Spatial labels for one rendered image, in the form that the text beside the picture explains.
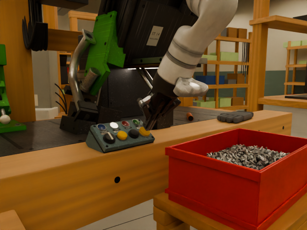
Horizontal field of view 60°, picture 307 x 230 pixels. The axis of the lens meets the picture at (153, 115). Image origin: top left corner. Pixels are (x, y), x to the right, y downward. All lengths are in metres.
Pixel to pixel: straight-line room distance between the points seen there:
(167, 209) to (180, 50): 0.34
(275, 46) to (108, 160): 10.73
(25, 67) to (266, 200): 0.94
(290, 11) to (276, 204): 10.65
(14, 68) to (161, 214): 0.78
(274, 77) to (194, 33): 10.62
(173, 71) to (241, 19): 11.82
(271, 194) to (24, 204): 0.45
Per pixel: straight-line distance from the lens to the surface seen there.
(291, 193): 0.64
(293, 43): 10.20
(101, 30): 0.92
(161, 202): 0.62
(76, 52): 0.96
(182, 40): 0.54
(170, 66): 0.55
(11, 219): 0.50
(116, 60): 0.89
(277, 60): 11.10
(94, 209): 0.63
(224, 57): 7.00
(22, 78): 1.14
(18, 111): 1.14
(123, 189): 0.66
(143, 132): 0.67
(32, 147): 0.72
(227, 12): 0.51
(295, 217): 0.62
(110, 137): 0.62
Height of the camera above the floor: 1.07
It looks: 9 degrees down
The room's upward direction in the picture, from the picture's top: straight up
